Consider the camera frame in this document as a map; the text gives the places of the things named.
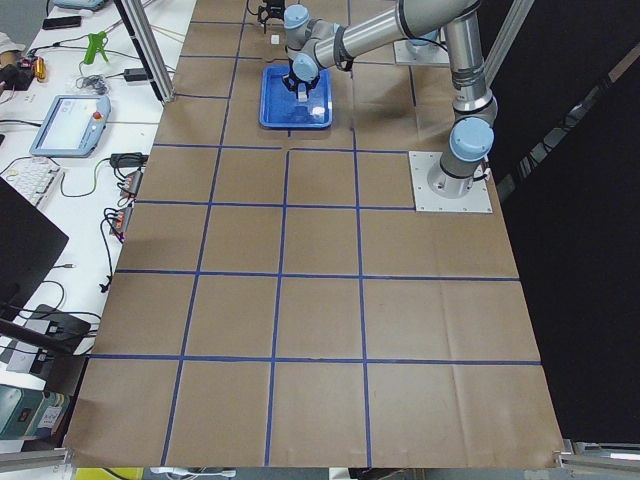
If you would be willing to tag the white keyboard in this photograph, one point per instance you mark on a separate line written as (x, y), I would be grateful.
(35, 178)

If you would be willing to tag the black monitor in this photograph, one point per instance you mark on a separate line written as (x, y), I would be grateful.
(30, 246)

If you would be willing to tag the aluminium frame post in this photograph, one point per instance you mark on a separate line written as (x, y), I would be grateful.
(139, 29)

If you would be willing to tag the brown paper table cover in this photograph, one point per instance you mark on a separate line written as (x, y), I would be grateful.
(280, 302)

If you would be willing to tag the teach pendant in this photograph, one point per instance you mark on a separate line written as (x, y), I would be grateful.
(72, 127)

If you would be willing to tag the black smartphone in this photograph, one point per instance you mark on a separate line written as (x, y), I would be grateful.
(65, 22)

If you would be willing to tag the blue plastic tray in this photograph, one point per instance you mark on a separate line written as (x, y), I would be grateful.
(279, 109)

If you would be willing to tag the black power adapter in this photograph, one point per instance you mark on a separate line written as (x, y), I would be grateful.
(135, 75)

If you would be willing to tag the green glue gun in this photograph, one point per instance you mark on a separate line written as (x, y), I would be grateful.
(96, 46)

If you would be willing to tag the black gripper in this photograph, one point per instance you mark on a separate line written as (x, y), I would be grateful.
(299, 81)
(272, 7)

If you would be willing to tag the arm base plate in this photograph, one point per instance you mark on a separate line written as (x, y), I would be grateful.
(420, 55)
(436, 192)

